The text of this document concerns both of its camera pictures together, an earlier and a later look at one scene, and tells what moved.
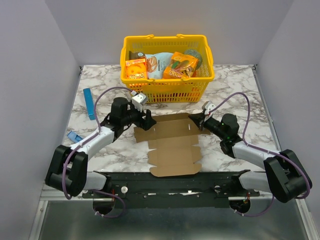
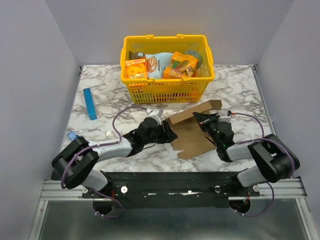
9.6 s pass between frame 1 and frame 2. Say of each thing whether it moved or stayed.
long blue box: stayed
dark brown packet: stayed
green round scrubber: stayed
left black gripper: moved
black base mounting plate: stayed
